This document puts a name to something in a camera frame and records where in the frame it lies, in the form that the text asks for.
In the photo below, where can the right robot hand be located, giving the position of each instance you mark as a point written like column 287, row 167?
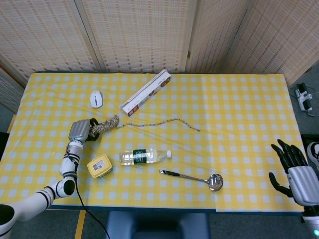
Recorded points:
column 304, row 184

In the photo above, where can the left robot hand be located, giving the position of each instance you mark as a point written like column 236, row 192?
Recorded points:
column 78, row 130

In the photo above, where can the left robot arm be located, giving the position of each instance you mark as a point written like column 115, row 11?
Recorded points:
column 25, row 204

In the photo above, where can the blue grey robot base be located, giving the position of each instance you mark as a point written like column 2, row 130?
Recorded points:
column 157, row 225

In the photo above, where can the white black sneaker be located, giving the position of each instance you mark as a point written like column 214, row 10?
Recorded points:
column 314, row 154

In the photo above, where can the white computer mouse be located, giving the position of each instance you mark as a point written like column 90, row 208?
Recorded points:
column 96, row 99

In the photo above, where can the green tub yellow lid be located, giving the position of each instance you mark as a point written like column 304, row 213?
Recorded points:
column 98, row 165

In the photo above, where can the clear bottle green label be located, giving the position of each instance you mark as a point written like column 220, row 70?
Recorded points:
column 139, row 156

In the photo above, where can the white red baking paper box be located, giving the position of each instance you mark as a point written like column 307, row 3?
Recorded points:
column 147, row 93

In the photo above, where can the woven folding screen panel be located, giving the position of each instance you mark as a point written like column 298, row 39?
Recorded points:
column 139, row 32
column 10, row 92
column 281, row 37
column 211, row 32
column 37, row 32

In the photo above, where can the yellow white checked tablecloth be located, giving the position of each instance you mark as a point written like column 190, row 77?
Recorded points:
column 249, row 124

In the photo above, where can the white power strip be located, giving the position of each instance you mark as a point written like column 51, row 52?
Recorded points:
column 304, row 98

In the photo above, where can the stainless steel ladle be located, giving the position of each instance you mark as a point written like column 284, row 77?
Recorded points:
column 215, row 182

